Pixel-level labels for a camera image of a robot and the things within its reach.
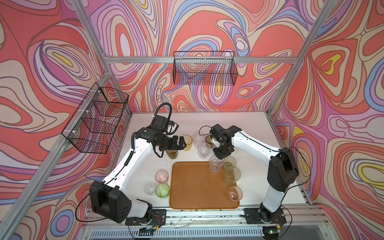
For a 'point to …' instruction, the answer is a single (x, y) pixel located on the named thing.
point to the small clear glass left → (150, 188)
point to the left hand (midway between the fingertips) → (181, 144)
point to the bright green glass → (162, 190)
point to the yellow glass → (188, 140)
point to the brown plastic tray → (193, 186)
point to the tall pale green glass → (232, 175)
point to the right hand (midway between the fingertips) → (223, 158)
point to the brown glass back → (209, 139)
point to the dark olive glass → (172, 154)
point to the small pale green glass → (229, 161)
